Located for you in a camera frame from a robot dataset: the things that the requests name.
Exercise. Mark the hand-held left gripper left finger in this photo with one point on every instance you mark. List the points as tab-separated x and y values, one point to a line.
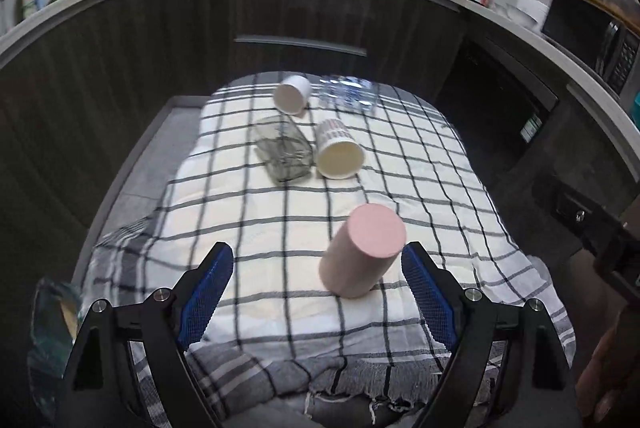
207	295

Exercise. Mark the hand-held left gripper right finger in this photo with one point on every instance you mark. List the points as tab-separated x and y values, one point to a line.
430	298

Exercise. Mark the pink cup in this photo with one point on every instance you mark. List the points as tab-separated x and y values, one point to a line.
360	253

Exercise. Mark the clear glass cup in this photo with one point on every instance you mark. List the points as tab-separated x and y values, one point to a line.
282	147

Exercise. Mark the striped white cup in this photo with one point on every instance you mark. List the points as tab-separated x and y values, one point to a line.
340	157

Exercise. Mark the plain white cup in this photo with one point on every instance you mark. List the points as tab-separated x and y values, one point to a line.
290	95

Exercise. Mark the person's right hand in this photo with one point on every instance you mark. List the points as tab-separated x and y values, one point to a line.
600	378

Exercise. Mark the checkered white cloth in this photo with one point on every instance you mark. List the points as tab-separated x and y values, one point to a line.
280	233

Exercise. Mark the teal bag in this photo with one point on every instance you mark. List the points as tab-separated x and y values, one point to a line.
47	333

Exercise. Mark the black built-in appliance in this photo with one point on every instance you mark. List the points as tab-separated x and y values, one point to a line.
490	107

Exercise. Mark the black microwave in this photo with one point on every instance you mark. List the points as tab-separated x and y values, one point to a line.
580	27

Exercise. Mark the white box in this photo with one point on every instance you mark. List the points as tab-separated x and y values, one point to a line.
531	10

